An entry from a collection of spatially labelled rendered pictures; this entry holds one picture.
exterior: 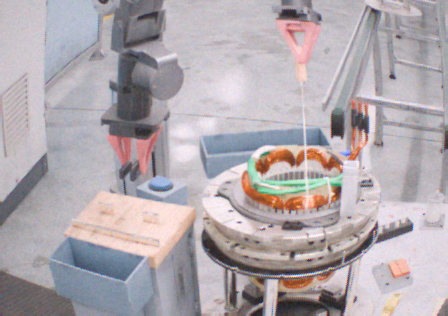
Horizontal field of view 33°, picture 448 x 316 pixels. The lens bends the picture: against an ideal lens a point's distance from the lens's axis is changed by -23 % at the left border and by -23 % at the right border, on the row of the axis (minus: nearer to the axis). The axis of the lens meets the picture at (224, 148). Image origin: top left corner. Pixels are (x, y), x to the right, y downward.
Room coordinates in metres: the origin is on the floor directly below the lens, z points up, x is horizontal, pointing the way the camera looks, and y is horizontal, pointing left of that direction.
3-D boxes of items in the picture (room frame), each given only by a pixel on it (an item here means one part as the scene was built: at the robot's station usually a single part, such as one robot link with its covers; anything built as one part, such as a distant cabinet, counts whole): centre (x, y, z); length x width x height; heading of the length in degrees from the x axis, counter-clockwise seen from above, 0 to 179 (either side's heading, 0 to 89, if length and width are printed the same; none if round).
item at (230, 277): (1.46, 0.00, 0.91); 0.02 x 0.02 x 0.21
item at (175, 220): (1.37, 0.17, 1.05); 0.20 x 0.19 x 0.02; 161
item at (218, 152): (1.71, -0.08, 0.92); 0.25 x 0.11 x 0.28; 97
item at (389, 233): (1.77, -0.40, 0.79); 0.15 x 0.05 x 0.02; 106
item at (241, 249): (1.28, -0.06, 1.05); 0.09 x 0.04 x 0.01; 75
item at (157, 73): (1.30, 0.11, 1.38); 0.11 x 0.09 x 0.12; 36
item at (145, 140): (1.34, 0.14, 1.22); 0.07 x 0.07 x 0.09; 72
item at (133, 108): (1.33, 0.13, 1.29); 0.10 x 0.07 x 0.07; 72
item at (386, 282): (1.54, -0.39, 0.79); 0.12 x 0.09 x 0.02; 8
